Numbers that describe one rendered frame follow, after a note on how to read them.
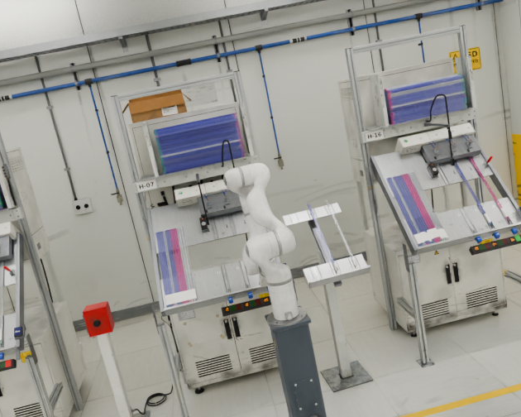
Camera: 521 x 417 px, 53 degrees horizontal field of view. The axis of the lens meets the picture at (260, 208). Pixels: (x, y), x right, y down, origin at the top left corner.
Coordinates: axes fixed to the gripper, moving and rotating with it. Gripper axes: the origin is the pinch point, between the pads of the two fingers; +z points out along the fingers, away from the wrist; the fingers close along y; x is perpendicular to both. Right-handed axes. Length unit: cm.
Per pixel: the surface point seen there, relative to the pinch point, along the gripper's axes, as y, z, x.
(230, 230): -12.9, 5.5, 44.4
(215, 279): -27.6, 5.5, 14.6
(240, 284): -14.8, 5.5, 8.0
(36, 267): -132, 19, 59
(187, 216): -36, 6, 62
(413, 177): 104, 3, 50
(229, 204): -10, 0, 59
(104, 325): -93, 17, 9
